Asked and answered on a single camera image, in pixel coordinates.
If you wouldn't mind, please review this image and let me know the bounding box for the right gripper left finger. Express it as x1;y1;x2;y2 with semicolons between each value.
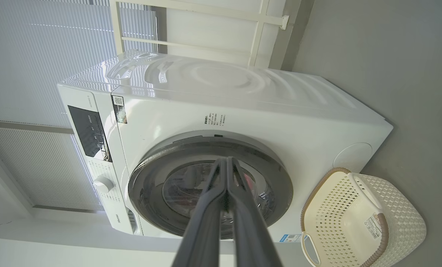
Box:
171;157;237;267

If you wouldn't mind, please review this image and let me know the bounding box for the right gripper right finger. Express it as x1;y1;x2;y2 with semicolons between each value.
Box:
228;157;284;267

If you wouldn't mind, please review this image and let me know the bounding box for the red garment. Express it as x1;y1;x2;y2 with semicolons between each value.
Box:
241;172;262;202

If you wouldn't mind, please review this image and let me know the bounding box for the washing machine glass door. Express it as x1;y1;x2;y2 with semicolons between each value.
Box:
128;131;294;240

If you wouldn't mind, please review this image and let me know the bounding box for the cream perforated laundry basket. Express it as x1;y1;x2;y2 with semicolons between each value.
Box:
300;168;427;267

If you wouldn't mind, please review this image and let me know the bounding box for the white washing machine dial knob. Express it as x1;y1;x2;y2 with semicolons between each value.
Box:
93;176;115;193

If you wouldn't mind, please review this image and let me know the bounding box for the printed label sticker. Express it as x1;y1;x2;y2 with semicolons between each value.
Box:
365;214;383;240

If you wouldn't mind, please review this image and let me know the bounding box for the white front-load washing machine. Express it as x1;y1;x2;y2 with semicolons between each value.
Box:
57;50;394;243

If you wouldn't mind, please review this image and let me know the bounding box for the black washer display panel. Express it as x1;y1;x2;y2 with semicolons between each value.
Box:
67;105;112;162

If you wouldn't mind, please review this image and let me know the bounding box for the QR code sticker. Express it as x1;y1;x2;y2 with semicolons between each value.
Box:
112;96;128;124

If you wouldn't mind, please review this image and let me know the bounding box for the white window blind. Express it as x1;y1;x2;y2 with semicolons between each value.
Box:
0;0;158;128
0;126;105;212

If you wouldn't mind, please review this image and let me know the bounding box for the white metal rack frame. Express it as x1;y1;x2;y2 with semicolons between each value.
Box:
110;0;290;68

